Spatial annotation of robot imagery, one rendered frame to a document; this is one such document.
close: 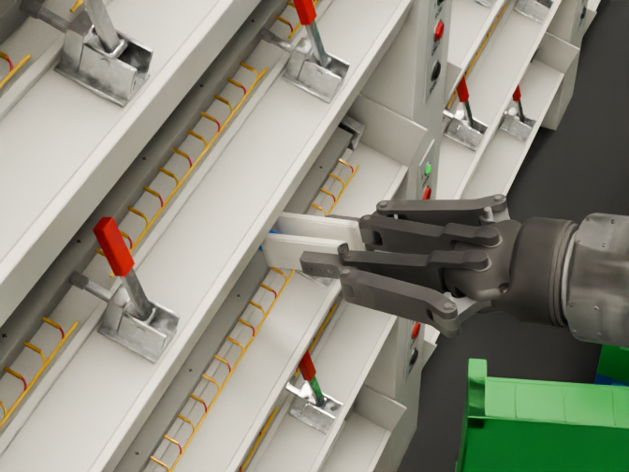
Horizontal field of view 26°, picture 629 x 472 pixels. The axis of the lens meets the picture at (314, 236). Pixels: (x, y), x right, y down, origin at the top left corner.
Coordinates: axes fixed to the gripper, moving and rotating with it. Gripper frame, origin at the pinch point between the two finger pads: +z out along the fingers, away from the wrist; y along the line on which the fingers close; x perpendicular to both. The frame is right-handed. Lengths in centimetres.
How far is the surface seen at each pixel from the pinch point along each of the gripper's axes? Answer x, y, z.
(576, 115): 58, -95, 9
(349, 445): 44.8, -16.3, 12.4
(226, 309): 3.4, 4.9, 6.0
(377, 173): 7.9, -18.1, 3.0
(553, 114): 55, -91, 11
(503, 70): 27, -62, 7
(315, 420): 25.8, -3.9, 7.0
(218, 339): 3.7, 7.7, 5.4
